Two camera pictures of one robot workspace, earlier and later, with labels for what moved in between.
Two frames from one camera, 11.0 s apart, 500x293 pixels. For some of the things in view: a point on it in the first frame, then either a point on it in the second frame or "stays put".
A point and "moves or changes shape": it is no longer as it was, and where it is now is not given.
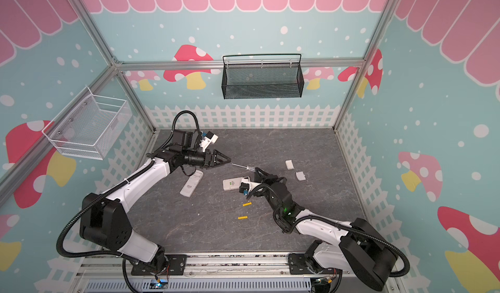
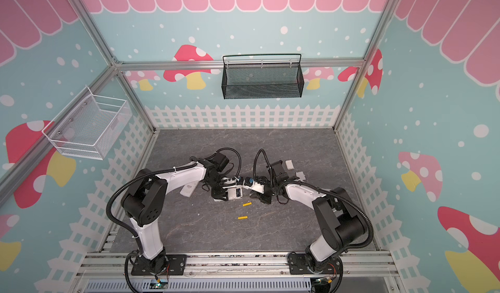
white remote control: x=192 y=183 stays put
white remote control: x=232 y=183 moves or changes shape
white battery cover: x=290 y=165 stays put
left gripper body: x=199 y=158 -> x=217 y=191
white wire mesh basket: x=88 y=125 stays put
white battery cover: x=301 y=176 stays put
